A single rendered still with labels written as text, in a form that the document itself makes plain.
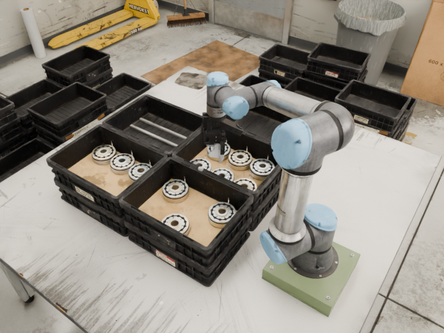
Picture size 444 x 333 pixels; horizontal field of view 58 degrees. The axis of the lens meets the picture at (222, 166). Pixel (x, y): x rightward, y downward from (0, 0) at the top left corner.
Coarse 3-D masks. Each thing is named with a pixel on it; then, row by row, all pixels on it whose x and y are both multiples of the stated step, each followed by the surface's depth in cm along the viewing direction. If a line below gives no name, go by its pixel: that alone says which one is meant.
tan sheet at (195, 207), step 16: (160, 192) 161; (192, 192) 161; (144, 208) 155; (160, 208) 155; (176, 208) 155; (192, 208) 155; (208, 208) 155; (192, 224) 149; (208, 224) 149; (208, 240) 143
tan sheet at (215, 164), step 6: (204, 150) 181; (234, 150) 181; (198, 156) 178; (204, 156) 178; (210, 162) 175; (216, 162) 175; (222, 162) 175; (216, 168) 172; (228, 168) 172; (234, 174) 169; (240, 174) 169; (246, 174) 169; (258, 180) 166
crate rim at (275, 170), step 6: (198, 132) 174; (192, 138) 171; (252, 138) 172; (258, 138) 171; (186, 144) 168; (270, 144) 169; (180, 150) 166; (174, 156) 162; (186, 162) 160; (204, 168) 157; (276, 168) 157; (216, 174) 154; (270, 174) 154; (228, 180) 152; (264, 180) 152; (270, 180) 155; (240, 186) 150; (258, 186) 150; (264, 186) 151; (252, 192) 147; (258, 192) 148
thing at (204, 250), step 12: (156, 168) 157; (192, 168) 157; (144, 180) 152; (216, 180) 152; (240, 192) 148; (120, 204) 144; (144, 216) 139; (240, 216) 141; (168, 228) 135; (228, 228) 135; (180, 240) 134; (192, 240) 131; (216, 240) 131; (204, 252) 129
